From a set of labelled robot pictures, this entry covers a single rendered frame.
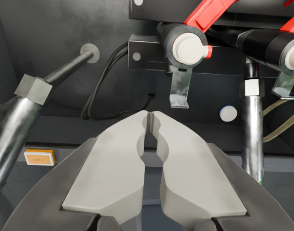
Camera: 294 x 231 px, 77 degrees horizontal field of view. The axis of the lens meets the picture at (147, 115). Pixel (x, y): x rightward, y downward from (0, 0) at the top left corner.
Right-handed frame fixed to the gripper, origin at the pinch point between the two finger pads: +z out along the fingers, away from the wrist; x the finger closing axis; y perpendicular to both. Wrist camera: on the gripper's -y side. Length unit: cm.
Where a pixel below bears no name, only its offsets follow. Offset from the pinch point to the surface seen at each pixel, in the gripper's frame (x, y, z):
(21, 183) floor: -110, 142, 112
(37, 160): -20.0, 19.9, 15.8
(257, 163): 10.2, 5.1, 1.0
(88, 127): -12.5, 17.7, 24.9
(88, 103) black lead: -7.3, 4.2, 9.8
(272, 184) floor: 130, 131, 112
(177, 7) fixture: 3.1, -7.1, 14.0
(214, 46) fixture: 8.6, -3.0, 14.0
